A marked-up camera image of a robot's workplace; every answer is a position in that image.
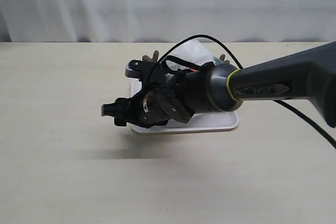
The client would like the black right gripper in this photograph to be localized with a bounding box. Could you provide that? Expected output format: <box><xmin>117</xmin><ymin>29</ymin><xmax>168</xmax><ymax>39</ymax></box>
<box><xmin>101</xmin><ymin>60</ymin><xmax>194</xmax><ymax>129</ymax></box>

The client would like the white plush snowman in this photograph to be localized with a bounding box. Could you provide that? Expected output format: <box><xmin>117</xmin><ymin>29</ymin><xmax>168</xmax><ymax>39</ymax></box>
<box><xmin>141</xmin><ymin>39</ymin><xmax>226</xmax><ymax>75</ymax></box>

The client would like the green knitted scarf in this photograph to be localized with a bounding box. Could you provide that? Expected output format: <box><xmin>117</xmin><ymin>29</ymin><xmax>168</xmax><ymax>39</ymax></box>
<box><xmin>213</xmin><ymin>57</ymin><xmax>224</xmax><ymax>66</ymax></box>

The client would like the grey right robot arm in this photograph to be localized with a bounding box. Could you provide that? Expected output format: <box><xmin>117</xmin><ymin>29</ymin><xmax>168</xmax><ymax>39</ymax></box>
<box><xmin>101</xmin><ymin>42</ymin><xmax>335</xmax><ymax>128</ymax></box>

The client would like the white rectangular plastic tray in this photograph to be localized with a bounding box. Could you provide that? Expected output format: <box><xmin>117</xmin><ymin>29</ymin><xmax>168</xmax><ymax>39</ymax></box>
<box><xmin>130</xmin><ymin>79</ymin><xmax>240</xmax><ymax>133</ymax></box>

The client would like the white backdrop curtain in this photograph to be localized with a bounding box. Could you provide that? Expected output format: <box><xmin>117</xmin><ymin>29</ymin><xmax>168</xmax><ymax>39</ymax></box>
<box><xmin>1</xmin><ymin>0</ymin><xmax>335</xmax><ymax>42</ymax></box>

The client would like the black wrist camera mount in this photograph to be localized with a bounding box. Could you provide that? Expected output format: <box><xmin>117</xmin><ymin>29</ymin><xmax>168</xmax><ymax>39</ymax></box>
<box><xmin>139</xmin><ymin>61</ymin><xmax>168</xmax><ymax>86</ymax></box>

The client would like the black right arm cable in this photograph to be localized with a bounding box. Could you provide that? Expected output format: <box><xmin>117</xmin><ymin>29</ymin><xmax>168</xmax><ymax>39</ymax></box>
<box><xmin>157</xmin><ymin>34</ymin><xmax>336</xmax><ymax>149</ymax></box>

